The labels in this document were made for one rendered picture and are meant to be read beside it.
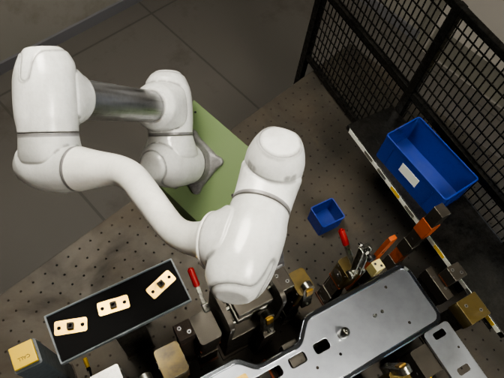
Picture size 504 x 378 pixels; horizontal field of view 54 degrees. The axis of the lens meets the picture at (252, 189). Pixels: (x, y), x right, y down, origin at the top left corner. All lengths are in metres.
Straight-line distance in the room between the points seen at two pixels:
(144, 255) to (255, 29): 2.18
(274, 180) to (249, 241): 0.11
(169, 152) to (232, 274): 0.95
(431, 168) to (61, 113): 1.32
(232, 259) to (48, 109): 0.58
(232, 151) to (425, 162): 0.72
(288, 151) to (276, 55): 2.78
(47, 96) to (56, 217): 1.79
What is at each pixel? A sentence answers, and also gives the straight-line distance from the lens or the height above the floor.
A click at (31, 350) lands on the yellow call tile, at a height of 1.16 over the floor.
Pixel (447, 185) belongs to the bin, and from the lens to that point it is 1.92.
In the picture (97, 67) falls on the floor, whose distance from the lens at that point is 3.46.
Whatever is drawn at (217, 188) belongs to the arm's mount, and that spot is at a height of 0.92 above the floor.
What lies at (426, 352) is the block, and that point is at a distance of 1.72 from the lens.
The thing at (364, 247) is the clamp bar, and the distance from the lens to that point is 1.48.
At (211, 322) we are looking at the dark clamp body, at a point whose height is 1.08.
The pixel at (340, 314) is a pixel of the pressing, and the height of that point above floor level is 1.00.
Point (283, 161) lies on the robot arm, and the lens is 0.77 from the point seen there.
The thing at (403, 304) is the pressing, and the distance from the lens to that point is 1.70.
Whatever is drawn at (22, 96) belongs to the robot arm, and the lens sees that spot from 1.17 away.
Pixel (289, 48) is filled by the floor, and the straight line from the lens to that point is 3.61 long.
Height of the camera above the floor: 2.52
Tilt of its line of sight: 61 degrees down
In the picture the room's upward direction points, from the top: 11 degrees clockwise
